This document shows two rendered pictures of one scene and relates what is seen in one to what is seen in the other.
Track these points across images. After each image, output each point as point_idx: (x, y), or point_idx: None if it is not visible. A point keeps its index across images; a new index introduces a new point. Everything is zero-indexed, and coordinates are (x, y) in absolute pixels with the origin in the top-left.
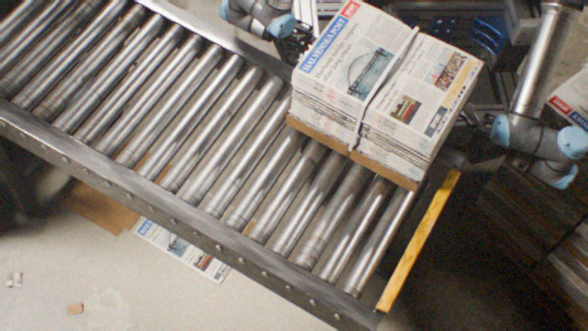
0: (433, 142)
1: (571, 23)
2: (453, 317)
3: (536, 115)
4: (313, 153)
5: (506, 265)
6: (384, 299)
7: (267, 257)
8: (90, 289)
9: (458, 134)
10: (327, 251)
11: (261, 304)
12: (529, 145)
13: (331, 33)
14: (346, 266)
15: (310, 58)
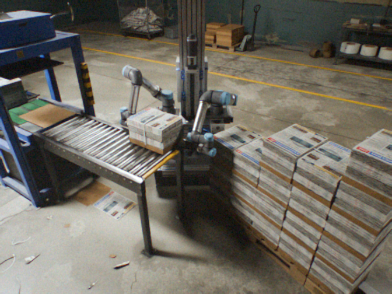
0: (161, 130)
1: (205, 106)
2: (202, 231)
3: (198, 130)
4: (136, 147)
5: (224, 215)
6: (144, 175)
7: (113, 168)
8: (73, 220)
9: (181, 142)
10: (159, 212)
11: (131, 226)
12: (196, 139)
13: (140, 112)
14: (165, 216)
15: (132, 116)
